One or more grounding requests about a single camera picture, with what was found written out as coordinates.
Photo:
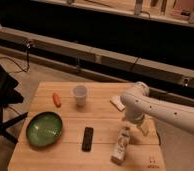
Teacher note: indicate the white rectangular block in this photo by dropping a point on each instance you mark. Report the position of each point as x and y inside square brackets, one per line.
[115, 100]

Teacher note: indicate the green bowl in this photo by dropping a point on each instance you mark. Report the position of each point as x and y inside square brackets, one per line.
[44, 129]

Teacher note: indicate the orange carrot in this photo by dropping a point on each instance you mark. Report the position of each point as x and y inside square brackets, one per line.
[56, 100]

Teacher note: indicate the translucent plastic cup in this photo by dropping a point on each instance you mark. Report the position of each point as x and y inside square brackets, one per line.
[80, 94]

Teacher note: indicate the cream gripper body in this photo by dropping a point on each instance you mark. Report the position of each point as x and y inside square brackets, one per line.
[142, 125]

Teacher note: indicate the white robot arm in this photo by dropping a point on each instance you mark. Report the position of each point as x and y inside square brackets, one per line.
[137, 101]

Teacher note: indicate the clear plastic bottle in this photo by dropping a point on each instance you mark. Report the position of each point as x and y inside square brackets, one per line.
[120, 147]

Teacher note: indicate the black remote control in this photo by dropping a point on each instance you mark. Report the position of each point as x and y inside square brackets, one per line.
[87, 139]

